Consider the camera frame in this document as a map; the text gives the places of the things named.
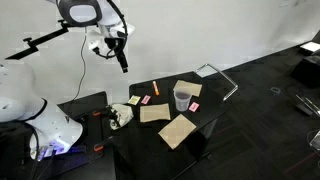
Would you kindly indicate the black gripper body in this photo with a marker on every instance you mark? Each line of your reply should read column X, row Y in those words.
column 115, row 45

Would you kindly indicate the black floor box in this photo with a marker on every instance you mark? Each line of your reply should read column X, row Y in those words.
column 306, row 71

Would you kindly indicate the orange Expo marker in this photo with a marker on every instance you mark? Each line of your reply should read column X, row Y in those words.
column 156, row 88

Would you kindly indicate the pink sticky note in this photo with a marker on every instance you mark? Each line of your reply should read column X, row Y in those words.
column 193, row 107
column 145, row 99

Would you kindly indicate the crumpled white cloth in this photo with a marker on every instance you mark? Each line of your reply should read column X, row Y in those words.
column 121, row 115

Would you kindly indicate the clear plastic measuring cup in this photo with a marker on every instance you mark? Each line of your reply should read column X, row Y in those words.
column 182, row 101

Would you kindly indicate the black cart table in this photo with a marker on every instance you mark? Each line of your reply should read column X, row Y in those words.
column 143, row 143

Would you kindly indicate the white flat board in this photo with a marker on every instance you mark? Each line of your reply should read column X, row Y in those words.
column 311, row 46

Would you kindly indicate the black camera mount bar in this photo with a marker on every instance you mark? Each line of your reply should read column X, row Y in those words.
column 43, row 39

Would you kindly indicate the large tan paper sheet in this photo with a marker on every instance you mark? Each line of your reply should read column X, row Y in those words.
column 176, row 131

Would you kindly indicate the yellow sticky note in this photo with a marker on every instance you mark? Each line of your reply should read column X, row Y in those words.
column 134, row 100

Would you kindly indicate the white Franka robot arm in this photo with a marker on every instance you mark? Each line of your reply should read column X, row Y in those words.
column 50, row 123

